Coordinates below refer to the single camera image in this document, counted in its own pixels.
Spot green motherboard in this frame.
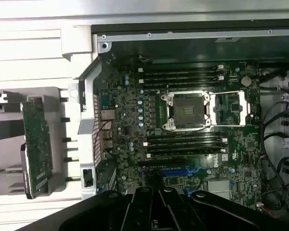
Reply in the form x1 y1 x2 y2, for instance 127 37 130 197
96 40 262 212

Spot black expansion slot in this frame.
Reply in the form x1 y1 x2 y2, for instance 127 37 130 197
136 158 186 167

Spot thin red blue wire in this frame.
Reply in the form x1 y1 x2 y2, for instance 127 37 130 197
257 202 278 219

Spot CPU socket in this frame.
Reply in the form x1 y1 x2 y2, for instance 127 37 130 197
160 90 212 132

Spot black open PC case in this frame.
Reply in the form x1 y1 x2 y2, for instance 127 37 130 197
61 18 289 226

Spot metal socket cover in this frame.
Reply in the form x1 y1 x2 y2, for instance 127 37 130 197
208 90 252 127

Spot RAM slot white clips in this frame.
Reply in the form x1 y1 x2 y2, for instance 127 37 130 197
138 76 225 84
143 137 228 146
146 149 227 158
137 65 225 72

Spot silver chipset heatsink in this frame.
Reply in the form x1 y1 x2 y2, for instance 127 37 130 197
208 180 232 194

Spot RAM slot black clips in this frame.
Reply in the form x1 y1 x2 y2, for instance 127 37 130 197
148 144 222 151
143 82 220 89
146 131 220 139
143 71 220 77

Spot black wire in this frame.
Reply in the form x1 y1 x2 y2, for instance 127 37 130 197
260 100 289 217

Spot grey parts rack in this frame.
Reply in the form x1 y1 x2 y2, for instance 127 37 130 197
0 86 69 201

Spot long blue expansion slot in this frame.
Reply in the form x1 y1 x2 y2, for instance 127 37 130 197
161 166 201 178

